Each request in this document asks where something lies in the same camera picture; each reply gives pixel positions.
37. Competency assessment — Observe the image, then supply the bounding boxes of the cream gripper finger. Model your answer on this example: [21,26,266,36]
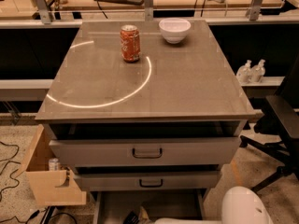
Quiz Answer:
[137,206,154,224]

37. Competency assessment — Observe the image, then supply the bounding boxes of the blue rxbar snack bar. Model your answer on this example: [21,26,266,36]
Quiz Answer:
[122,212,139,224]

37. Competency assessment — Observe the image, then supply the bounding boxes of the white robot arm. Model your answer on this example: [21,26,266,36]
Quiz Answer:
[137,186,274,224]

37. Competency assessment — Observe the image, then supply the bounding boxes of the bottom open grey drawer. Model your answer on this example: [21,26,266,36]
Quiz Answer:
[93,189,206,224]

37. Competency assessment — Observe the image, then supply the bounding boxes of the middle grey drawer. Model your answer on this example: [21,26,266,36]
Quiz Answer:
[74,171,221,191]

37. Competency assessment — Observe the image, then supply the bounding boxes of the top grey drawer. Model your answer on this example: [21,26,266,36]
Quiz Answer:
[50,137,240,168]

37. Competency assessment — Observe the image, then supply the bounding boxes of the grey drawer cabinet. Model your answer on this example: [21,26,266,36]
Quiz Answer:
[35,19,256,224]

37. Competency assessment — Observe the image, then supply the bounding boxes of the wooden side box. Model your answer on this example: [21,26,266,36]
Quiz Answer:
[15,125,87,206]

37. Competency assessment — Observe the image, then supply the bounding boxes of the small can in box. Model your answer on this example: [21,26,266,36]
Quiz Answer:
[49,158,60,171]

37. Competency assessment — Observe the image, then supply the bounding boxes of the black office chair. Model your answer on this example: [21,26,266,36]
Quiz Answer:
[240,57,299,193]

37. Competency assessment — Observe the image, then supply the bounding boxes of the orange soda can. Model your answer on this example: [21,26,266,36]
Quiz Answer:
[120,24,140,63]

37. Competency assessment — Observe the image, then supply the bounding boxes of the right clear sanitizer bottle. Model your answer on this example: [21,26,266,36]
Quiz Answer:
[250,59,265,83]

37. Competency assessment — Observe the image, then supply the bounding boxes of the white ceramic bowl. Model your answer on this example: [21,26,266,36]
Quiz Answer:
[159,18,191,44]

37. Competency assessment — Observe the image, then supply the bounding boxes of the black floor cable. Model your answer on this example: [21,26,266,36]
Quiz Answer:
[0,140,22,203]

